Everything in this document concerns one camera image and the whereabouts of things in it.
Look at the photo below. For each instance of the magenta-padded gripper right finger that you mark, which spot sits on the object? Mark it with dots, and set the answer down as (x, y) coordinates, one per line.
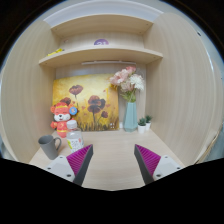
(163, 165)

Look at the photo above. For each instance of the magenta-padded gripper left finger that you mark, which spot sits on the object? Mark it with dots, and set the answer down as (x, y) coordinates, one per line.
(63, 166)

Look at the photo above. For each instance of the clear plastic drink bottle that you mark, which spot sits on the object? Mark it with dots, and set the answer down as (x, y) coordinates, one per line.
(75, 140)

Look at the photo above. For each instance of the grey textured mug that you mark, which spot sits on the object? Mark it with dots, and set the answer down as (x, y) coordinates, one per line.
(48, 146)

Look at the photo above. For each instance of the small succulent in white pot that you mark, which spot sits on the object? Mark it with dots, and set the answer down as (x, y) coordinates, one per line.
(148, 123)
(141, 128)

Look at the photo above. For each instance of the red plush tiger toy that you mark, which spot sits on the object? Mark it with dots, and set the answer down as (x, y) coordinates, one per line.
(61, 118)

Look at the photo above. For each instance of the teal faceted vase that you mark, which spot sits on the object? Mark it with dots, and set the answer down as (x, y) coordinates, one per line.
(130, 116)

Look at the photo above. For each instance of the yellow poppy flower painting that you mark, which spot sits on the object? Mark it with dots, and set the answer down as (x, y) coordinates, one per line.
(96, 90)

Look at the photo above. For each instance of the pink artificial flower bouquet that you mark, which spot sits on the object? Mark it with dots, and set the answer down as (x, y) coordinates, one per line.
(126, 81)

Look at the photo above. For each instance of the white light bar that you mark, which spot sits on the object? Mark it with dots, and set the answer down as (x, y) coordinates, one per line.
(108, 62)

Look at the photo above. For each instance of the small yellow object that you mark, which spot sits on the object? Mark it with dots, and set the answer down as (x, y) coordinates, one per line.
(56, 51)

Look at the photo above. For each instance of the light wooden shelf unit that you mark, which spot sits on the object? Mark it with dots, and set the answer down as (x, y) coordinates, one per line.
(100, 53)

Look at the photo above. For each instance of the purple round object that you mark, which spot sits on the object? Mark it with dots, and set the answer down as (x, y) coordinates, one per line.
(101, 42)

